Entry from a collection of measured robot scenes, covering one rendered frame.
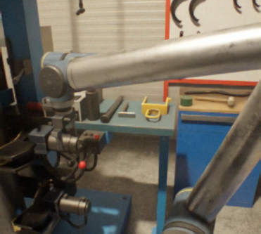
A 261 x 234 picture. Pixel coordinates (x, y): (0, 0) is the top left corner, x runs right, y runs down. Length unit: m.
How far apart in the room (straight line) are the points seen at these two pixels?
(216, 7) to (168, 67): 2.42
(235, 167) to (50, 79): 0.66
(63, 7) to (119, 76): 2.74
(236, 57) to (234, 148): 0.39
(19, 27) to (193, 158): 1.66
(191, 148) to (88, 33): 1.97
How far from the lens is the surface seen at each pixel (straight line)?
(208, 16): 2.94
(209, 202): 0.98
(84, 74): 0.67
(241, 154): 0.85
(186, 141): 2.03
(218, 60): 0.54
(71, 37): 3.29
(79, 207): 1.63
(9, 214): 1.76
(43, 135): 1.38
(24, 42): 1.69
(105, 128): 1.35
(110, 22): 3.08
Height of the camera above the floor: 1.63
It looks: 20 degrees down
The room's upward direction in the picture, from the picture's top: 1 degrees counter-clockwise
